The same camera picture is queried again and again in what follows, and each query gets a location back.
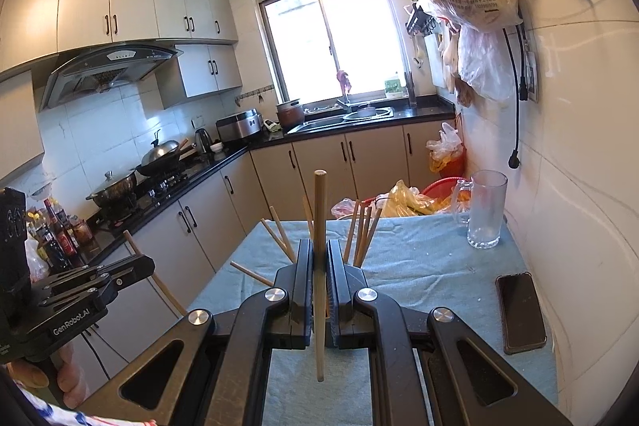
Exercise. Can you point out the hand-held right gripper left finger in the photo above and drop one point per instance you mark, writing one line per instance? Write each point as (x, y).
(305, 286)

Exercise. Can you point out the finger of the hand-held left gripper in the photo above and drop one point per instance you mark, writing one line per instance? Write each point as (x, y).
(130, 267)
(95, 291)

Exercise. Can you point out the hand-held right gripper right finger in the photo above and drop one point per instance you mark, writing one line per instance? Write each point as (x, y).
(335, 286)

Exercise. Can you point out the wooden chopstick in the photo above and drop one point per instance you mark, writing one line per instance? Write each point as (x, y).
(249, 274)
(308, 219)
(360, 236)
(367, 236)
(320, 206)
(374, 229)
(280, 231)
(352, 229)
(273, 238)
(167, 294)

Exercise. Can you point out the person's left forearm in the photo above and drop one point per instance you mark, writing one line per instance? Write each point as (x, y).
(60, 418)

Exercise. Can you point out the person's left hand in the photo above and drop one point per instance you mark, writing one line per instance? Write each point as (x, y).
(70, 376)

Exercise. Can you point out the group of sauce bottles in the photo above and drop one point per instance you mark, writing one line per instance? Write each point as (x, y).
(60, 236)

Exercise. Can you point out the steel pot with lid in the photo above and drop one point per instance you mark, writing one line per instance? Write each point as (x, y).
(112, 191)

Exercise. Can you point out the black gas stove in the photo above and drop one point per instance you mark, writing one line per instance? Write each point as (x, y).
(159, 189)

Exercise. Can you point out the light blue table towel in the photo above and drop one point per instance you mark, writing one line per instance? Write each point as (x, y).
(424, 266)

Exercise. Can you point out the yellow plastic bag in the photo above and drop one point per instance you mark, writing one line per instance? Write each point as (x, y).
(404, 201)

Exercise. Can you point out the wok with steel lid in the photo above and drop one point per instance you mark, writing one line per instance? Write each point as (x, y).
(159, 156)

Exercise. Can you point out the beige base cabinets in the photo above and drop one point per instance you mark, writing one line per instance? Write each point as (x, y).
(379, 156)

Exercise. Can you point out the red plastic basin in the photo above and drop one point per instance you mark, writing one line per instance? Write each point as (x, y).
(444, 191)

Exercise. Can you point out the steel kettle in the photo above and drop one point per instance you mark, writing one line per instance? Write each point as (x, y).
(201, 141)

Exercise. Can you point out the black kitchen countertop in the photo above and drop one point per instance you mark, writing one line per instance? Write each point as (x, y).
(234, 151)

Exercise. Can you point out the clear glass mug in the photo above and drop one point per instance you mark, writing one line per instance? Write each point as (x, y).
(484, 216)

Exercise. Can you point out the steel kitchen sink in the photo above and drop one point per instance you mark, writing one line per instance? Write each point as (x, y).
(344, 119)

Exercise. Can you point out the brown clay pot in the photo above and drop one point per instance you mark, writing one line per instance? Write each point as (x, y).
(290, 116)

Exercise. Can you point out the red bin with plastic bag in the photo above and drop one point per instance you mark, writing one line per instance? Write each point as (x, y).
(447, 156)

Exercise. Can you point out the steel rice cooker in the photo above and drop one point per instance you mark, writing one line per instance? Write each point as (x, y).
(239, 126)

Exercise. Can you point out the black smartphone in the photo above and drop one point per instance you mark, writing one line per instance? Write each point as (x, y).
(521, 313)

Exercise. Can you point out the glass range hood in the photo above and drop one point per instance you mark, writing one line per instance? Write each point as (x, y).
(105, 66)

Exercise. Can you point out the kitchen window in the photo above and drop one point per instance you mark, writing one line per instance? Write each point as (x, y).
(324, 36)

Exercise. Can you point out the hanging clear plastic bags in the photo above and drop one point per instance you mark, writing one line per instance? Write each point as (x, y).
(484, 61)

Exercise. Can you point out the beige side wall cabinet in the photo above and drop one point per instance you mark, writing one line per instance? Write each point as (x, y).
(17, 126)

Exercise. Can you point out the small beige wall cabinet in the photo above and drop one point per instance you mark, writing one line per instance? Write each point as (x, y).
(209, 69)

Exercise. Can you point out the black wall rack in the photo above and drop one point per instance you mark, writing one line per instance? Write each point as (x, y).
(422, 21)

